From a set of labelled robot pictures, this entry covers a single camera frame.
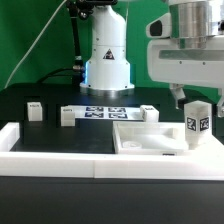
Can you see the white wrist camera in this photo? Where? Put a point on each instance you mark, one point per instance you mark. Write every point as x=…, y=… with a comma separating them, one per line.
x=160, y=28

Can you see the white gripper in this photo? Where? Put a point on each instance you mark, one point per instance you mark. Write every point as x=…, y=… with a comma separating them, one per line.
x=198, y=67

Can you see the white U-shaped fence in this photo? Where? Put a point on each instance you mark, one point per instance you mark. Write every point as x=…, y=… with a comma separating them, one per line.
x=97, y=166

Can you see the white square tabletop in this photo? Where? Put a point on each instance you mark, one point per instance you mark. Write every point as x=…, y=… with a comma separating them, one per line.
x=163, y=141

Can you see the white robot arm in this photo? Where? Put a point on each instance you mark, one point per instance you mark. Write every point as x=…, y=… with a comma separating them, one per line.
x=186, y=48

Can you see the AprilTag base sheet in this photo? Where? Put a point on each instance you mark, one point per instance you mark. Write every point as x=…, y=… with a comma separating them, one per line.
x=106, y=113

